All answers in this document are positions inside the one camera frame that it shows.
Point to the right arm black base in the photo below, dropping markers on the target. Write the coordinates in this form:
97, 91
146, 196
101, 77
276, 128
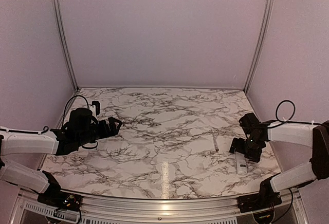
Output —
265, 198

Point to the left aluminium frame post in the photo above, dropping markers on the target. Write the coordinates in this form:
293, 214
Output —
64, 44

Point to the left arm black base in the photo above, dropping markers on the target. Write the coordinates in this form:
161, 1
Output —
61, 200

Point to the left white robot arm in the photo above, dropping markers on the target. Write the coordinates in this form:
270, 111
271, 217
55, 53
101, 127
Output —
22, 142

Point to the right aluminium frame post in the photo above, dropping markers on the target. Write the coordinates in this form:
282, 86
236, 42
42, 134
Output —
259, 45

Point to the clear handled screwdriver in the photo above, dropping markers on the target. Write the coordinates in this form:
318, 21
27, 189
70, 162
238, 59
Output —
215, 142

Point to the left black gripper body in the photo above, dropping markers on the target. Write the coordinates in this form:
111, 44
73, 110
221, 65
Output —
87, 136

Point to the aluminium frame post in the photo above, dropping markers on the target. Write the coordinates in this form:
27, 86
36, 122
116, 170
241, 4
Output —
259, 45
64, 44

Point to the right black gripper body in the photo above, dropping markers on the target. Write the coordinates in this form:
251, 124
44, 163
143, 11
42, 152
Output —
252, 148

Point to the white remote control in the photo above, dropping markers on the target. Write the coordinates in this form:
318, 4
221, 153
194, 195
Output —
241, 166

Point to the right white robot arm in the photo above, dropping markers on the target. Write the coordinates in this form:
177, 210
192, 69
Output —
313, 135

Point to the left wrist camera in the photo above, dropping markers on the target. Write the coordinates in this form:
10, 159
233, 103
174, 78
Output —
95, 108

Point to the front aluminium rail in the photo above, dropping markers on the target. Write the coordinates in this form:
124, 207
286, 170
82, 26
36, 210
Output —
105, 209

